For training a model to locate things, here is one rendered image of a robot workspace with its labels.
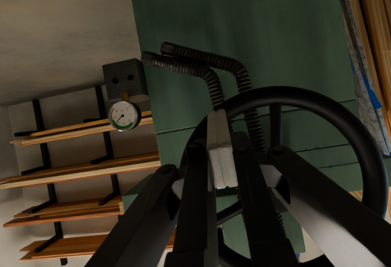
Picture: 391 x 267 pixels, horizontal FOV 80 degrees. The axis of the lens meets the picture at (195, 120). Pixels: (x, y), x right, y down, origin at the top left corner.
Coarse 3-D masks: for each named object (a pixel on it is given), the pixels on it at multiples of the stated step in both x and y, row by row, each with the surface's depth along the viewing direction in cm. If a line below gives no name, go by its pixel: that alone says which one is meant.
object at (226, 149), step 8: (216, 112) 20; (224, 112) 19; (224, 120) 17; (224, 128) 16; (224, 136) 15; (224, 144) 14; (224, 152) 14; (224, 160) 14; (232, 160) 14; (224, 168) 14; (232, 168) 14; (232, 176) 14; (232, 184) 15
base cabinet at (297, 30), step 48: (144, 0) 54; (192, 0) 52; (240, 0) 51; (288, 0) 50; (336, 0) 49; (144, 48) 54; (240, 48) 51; (288, 48) 50; (336, 48) 49; (192, 96) 53; (336, 96) 49
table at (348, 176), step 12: (384, 156) 50; (324, 168) 50; (336, 168) 49; (348, 168) 49; (360, 168) 49; (144, 180) 68; (336, 180) 49; (348, 180) 49; (360, 180) 49; (132, 192) 57; (216, 192) 46; (228, 192) 44; (216, 204) 43; (228, 204) 43
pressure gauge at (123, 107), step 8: (128, 96) 51; (120, 104) 48; (128, 104) 48; (112, 112) 49; (120, 112) 48; (128, 112) 48; (136, 112) 48; (112, 120) 49; (120, 120) 48; (128, 120) 48; (136, 120) 48; (120, 128) 48; (128, 128) 48
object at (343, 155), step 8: (344, 144) 49; (296, 152) 50; (304, 152) 50; (312, 152) 50; (320, 152) 50; (328, 152) 50; (336, 152) 49; (344, 152) 49; (352, 152) 49; (312, 160) 50; (320, 160) 50; (328, 160) 50; (336, 160) 49; (344, 160) 49; (352, 160) 49
